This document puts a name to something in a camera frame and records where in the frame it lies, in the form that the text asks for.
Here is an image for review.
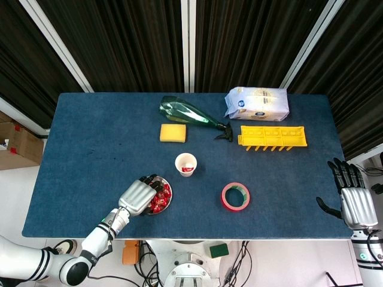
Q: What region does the orange box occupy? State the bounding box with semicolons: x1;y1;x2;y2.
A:
121;240;141;265

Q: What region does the black cable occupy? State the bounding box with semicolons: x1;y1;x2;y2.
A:
133;240;168;287
223;240;252;285

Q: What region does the white sneaker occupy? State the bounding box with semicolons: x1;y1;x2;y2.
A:
44;239;78;257

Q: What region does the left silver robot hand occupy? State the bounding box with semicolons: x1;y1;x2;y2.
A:
118;174;164;216

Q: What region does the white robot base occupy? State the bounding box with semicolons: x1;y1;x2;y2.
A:
146;239;240;287

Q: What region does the blue table cloth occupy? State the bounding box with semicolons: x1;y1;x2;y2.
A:
21;91;351;240

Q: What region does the black pleated curtain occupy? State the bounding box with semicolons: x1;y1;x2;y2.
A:
287;0;383;161
35;0;185;93
0;0;85;129
194;0;332;93

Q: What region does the green spray bottle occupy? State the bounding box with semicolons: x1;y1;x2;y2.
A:
158;95;235;142

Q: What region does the red tape roll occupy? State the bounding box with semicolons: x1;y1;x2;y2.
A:
221;182;251;212

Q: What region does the silver metal plate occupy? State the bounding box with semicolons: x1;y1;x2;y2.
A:
140;175;174;215

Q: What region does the yellow plastic rack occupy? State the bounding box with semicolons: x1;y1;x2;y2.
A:
238;125;308;152

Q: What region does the green block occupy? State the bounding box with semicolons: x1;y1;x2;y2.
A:
209;243;229;259

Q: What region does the white paper cup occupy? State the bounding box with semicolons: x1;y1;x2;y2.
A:
174;152;198;178

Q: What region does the white metal frame post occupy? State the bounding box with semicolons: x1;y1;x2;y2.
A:
279;0;348;90
180;0;197;93
18;0;95;93

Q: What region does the white floor beam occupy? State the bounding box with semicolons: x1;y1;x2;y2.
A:
0;95;50;140
345;146;383;164

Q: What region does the large brown cardboard box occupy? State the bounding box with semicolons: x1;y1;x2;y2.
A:
0;121;45;171

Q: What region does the yellow sponge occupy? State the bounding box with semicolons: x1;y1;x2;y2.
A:
160;123;188;144

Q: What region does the white blue tissue pack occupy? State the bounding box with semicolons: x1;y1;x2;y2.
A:
223;86;290;123

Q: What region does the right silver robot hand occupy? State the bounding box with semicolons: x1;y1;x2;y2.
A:
316;157;378;231

